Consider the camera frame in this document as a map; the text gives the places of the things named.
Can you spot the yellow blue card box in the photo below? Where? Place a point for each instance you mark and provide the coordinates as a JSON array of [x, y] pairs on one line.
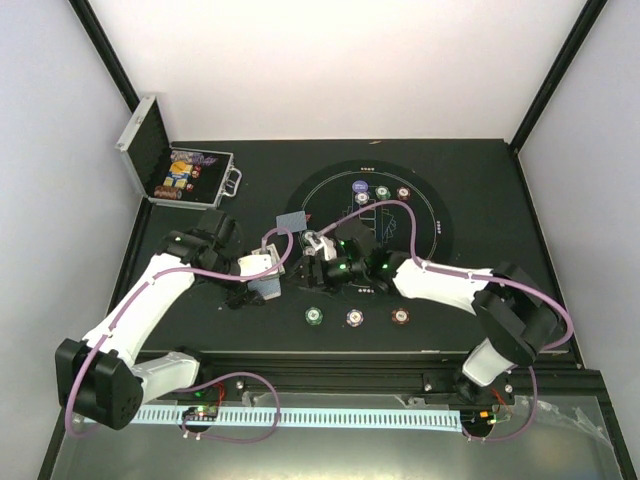
[[178, 175]]

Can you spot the brown poker chip stack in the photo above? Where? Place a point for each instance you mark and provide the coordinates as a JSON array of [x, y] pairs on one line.
[[400, 316]]

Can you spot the round black poker mat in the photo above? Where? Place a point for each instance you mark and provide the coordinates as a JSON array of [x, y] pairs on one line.
[[421, 225]]

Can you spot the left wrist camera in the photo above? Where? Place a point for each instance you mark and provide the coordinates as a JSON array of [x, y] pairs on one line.
[[254, 264]]

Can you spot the white perforated cable strip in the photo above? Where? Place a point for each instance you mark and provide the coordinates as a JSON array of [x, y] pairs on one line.
[[319, 418]]

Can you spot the black aluminium mounting rail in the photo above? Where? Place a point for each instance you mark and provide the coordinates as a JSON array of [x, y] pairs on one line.
[[438, 380]]

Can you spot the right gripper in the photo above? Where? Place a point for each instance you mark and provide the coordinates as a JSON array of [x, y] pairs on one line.
[[308, 263]]

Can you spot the purple small blind button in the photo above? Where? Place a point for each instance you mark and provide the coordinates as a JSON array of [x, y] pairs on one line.
[[360, 186]]

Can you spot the red dice in case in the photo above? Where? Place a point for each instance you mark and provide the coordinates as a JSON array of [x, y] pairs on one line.
[[194, 176]]

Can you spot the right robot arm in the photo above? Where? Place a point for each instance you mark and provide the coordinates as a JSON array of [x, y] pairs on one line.
[[516, 321]]

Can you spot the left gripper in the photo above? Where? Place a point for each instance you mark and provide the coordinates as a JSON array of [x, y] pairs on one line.
[[242, 296]]

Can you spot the purple chips in case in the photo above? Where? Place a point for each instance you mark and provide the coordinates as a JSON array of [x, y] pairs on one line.
[[194, 158]]

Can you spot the brown chips in case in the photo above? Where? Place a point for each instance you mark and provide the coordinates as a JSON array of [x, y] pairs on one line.
[[168, 192]]

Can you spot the blue white poker chip stack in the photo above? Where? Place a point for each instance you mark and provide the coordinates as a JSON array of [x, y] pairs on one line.
[[354, 318]]

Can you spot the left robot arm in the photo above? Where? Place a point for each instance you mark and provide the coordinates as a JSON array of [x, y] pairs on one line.
[[98, 376]]

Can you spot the green poker chip stack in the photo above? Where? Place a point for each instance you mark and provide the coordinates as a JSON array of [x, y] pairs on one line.
[[313, 316]]

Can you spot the dealt card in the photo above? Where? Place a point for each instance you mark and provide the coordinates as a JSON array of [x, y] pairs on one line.
[[294, 222]]

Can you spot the aluminium poker chip case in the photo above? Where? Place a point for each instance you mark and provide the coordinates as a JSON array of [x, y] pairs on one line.
[[145, 150]]

